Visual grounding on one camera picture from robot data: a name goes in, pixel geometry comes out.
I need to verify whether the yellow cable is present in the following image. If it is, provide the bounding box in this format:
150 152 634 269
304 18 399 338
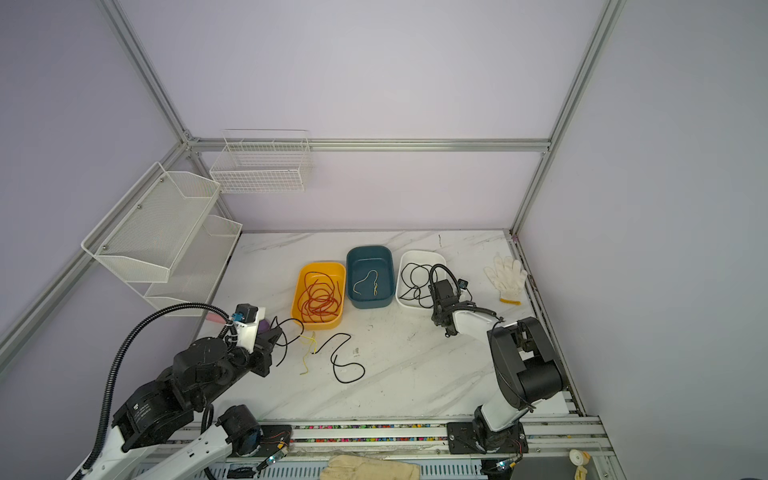
352 268 381 296
298 332 319 377

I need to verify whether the red cable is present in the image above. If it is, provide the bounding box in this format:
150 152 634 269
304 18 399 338
296 269 344 324

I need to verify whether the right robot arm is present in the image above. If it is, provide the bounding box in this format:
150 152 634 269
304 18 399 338
428 280 566 453

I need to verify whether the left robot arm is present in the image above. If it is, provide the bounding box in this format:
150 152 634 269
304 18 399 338
71 302 292 479

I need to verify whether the white plastic bin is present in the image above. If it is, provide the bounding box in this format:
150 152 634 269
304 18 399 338
395 250 446 311

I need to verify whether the pink plastic object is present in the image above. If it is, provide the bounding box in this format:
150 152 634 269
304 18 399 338
205 312 229 325

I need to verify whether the white work glove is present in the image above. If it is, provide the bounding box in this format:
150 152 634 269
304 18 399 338
483 255 528 305

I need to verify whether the teal plastic bin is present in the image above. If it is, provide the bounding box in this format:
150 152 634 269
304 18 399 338
346 245 396 310

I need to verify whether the yellow plastic bin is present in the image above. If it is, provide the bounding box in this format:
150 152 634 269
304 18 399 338
291 262 346 330

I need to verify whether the lower white mesh shelf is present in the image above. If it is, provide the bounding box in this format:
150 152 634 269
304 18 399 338
144 215 242 310

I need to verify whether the white mesh shelf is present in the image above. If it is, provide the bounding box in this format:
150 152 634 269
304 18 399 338
81 163 221 283
144 215 242 310

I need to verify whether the beige cloth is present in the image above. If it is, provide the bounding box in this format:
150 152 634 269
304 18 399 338
320 455 421 480

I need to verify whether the upper white mesh shelf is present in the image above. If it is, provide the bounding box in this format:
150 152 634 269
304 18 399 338
81 163 221 283

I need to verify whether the white tape roll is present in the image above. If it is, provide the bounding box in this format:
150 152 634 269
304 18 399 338
569 449 591 468

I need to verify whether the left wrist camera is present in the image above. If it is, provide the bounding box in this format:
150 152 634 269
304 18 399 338
232 303 266 353

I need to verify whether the white wire basket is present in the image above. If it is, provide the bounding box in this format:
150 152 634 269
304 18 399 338
209 129 314 194

